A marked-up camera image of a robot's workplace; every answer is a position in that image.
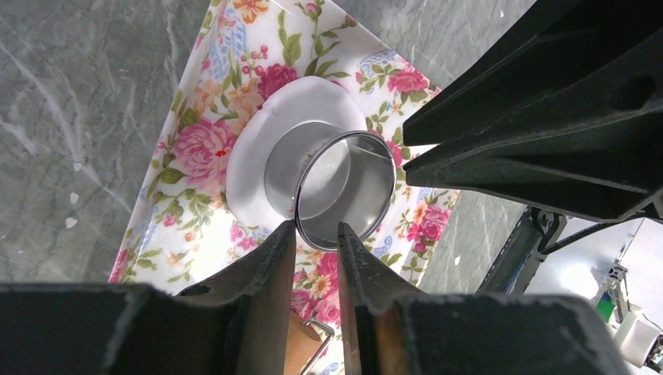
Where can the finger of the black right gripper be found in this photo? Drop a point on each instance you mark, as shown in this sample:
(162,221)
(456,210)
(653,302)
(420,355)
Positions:
(554,44)
(602,168)

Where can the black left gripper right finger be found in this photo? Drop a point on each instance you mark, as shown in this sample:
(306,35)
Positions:
(389,326)

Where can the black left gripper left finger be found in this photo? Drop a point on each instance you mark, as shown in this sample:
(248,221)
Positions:
(234,322)

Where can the wooden rolling pin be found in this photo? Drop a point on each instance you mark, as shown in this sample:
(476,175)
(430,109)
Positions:
(307,341)

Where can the floral print tray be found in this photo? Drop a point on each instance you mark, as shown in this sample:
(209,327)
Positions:
(181,230)

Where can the white dough lump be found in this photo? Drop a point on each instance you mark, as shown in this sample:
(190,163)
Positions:
(300,102)

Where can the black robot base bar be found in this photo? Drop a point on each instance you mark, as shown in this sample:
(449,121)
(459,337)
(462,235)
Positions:
(533,239)

